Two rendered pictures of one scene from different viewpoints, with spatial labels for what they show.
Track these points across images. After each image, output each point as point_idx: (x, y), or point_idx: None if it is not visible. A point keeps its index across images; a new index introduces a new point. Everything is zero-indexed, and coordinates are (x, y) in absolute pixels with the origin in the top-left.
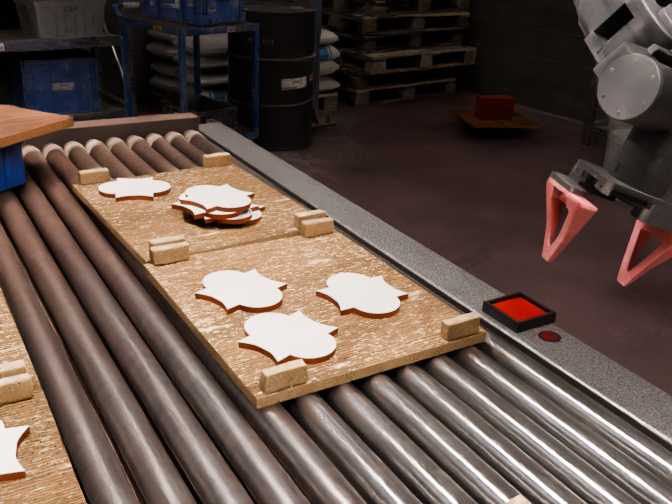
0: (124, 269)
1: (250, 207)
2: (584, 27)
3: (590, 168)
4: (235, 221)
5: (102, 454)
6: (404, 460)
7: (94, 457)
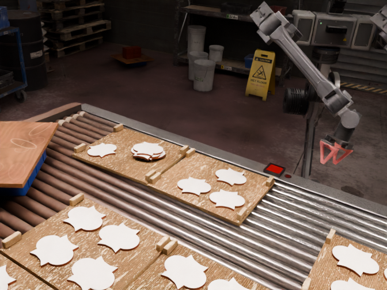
0: (138, 188)
1: None
2: (320, 95)
3: (333, 137)
4: (160, 157)
5: (213, 255)
6: (288, 228)
7: (212, 257)
